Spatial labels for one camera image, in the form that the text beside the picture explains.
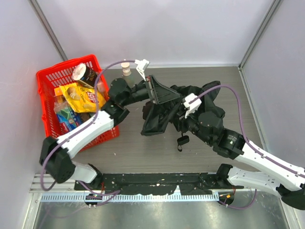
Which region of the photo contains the black folding umbrella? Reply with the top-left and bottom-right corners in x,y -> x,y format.
141,81 -> 225,146

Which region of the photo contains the red plastic basket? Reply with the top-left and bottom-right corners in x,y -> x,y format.
36,54 -> 121,153

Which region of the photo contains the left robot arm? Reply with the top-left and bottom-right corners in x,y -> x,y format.
40,78 -> 181,185

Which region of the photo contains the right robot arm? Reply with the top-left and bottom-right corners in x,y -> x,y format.
172,111 -> 305,210

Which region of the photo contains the beige squeeze bottle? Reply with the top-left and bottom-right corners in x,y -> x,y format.
121,62 -> 134,87

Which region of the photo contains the yellow Lay's chips bag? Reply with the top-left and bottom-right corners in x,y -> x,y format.
59,83 -> 106,113

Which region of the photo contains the black ice cream tub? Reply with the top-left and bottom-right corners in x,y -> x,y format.
72,63 -> 98,88

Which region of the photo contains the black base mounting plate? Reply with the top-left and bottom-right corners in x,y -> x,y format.
74,172 -> 244,196

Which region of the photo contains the blue green snack packet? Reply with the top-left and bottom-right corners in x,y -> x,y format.
54,106 -> 81,133

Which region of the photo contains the orange snack packet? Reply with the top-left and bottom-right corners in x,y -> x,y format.
54,87 -> 63,96

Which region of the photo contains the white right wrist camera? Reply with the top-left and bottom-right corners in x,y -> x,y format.
183,93 -> 202,119

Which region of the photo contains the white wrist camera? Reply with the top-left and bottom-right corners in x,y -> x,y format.
134,59 -> 150,82
183,93 -> 202,119

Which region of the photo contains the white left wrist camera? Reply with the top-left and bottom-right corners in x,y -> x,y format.
134,59 -> 150,82

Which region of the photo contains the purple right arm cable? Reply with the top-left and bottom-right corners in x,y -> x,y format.
189,83 -> 305,177

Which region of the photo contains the white slotted cable duct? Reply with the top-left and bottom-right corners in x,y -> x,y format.
41,192 -> 219,202

